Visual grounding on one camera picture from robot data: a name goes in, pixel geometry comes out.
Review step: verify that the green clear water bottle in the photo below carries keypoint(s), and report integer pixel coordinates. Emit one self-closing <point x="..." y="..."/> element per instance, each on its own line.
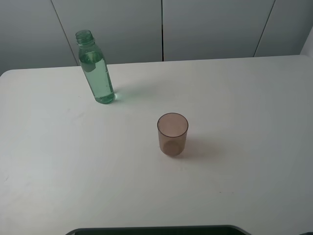
<point x="93" y="64"/>

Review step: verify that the pink translucent plastic cup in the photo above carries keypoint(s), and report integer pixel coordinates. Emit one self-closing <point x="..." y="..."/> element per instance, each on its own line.
<point x="172" y="132"/>

